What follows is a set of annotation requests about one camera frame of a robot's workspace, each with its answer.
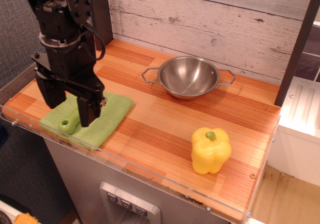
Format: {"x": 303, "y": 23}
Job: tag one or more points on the dark right support post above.
{"x": 302, "y": 38}

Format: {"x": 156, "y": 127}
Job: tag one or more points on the steel two-handled bowl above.
{"x": 186, "y": 77}

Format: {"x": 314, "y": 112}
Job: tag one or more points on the orange object bottom left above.
{"x": 25, "y": 218}

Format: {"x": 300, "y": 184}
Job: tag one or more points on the dark left support post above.
{"x": 101, "y": 20}

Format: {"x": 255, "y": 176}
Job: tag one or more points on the yellow toy bell pepper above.
{"x": 210, "y": 150}

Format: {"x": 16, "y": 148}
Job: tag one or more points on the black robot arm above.
{"x": 60, "y": 19}

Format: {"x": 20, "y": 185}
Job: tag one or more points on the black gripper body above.
{"x": 71, "y": 64}

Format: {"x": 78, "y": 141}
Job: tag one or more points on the green cloth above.
{"x": 92, "y": 137}

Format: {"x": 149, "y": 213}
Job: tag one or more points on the grey toy kitchen cabinet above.
{"x": 112, "y": 184}

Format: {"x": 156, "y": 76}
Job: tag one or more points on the dark support post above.
{"x": 101, "y": 20}
{"x": 302, "y": 38}

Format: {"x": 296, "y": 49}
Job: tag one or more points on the silver dispenser button panel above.
{"x": 124, "y": 207}

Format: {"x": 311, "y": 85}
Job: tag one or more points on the green handled grey spatula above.
{"x": 68, "y": 124}

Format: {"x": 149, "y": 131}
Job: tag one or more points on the clear acrylic guard rail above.
{"x": 151, "y": 150}

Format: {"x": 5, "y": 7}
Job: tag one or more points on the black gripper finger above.
{"x": 52, "y": 93}
{"x": 89, "y": 110}

